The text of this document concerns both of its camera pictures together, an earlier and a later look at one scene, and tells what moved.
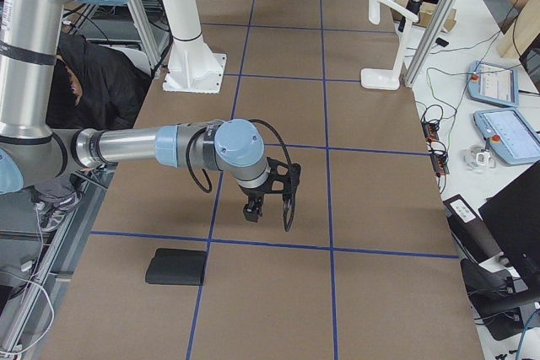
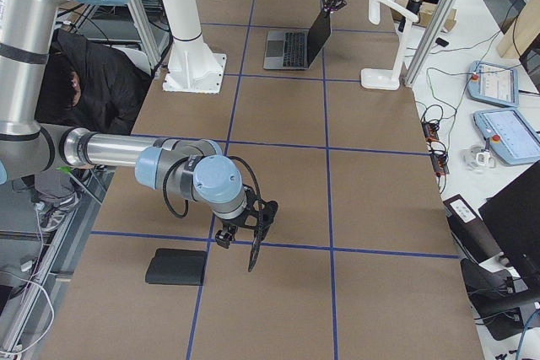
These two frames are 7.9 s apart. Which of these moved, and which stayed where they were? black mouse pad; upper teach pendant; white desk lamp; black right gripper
Moved: black right gripper
Stayed: white desk lamp; black mouse pad; upper teach pendant
